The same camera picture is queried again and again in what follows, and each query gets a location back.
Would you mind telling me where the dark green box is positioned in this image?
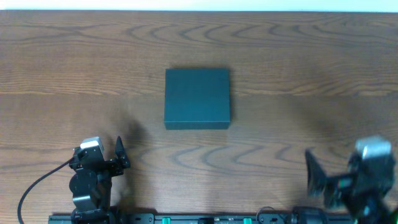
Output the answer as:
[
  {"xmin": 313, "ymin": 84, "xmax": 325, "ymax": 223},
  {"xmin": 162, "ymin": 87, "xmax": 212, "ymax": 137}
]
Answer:
[{"xmin": 164, "ymin": 68, "xmax": 231, "ymax": 130}]

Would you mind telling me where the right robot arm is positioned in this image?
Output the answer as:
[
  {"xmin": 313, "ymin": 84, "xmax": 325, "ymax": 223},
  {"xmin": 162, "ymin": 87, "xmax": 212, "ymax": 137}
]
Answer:
[{"xmin": 305, "ymin": 150, "xmax": 397, "ymax": 223}]

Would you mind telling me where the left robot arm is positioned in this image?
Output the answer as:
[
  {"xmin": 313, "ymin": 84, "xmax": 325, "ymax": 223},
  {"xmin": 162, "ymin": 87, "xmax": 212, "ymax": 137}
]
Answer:
[{"xmin": 69, "ymin": 136, "xmax": 131, "ymax": 223}]

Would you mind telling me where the black mounting rail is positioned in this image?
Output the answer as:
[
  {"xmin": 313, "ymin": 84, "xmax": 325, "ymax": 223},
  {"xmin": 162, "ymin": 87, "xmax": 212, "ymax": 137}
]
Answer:
[{"xmin": 47, "ymin": 212, "xmax": 358, "ymax": 224}]

